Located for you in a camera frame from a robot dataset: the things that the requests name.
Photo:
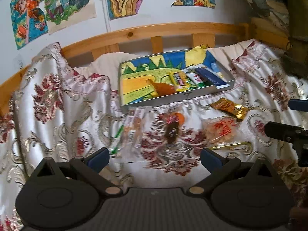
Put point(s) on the white green seaweed snack bag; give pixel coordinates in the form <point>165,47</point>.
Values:
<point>196,79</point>

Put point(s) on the floral satin bed cover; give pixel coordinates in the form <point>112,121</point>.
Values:
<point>58,113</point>

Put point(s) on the dark jelly snack pack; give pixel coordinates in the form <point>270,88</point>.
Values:
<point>172,128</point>

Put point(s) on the yellow green candy pack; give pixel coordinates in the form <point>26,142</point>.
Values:
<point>179,81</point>

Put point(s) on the camouflage fabric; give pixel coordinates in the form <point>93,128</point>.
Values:
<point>274,11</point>

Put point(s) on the anime boy drawing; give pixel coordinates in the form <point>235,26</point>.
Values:
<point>61,14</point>

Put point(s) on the cat tree post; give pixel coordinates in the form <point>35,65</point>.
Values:
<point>295,58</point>

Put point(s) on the clear bag of crackers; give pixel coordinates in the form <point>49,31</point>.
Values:
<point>223,133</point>

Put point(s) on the white wall pipe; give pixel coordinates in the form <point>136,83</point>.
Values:
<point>106,15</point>

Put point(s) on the green white sausage stick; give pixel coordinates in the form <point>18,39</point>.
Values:
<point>116,141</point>

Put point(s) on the wooden bed headboard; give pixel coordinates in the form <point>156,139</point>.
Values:
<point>200,34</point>

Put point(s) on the grey tray with dinosaur drawing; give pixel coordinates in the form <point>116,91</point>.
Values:
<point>168,77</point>

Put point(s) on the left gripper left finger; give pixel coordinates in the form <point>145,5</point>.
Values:
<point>89,168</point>

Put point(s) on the gold foil snack bag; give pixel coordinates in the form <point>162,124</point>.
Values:
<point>228,106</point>

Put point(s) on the dark blue snack box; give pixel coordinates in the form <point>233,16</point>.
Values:
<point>214,79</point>

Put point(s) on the mermaid girl drawing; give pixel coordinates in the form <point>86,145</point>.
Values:
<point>28,21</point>

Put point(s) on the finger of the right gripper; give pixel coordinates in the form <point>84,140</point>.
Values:
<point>286,133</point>
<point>298,105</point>

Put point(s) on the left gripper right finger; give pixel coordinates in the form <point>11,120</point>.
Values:
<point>220,169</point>

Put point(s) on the orange tangerine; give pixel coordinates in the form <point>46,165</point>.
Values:
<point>180,118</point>

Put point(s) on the orange snack packet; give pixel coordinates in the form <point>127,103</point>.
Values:
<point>162,89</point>

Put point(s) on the clear pastry pack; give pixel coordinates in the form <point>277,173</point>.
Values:
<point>131,138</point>

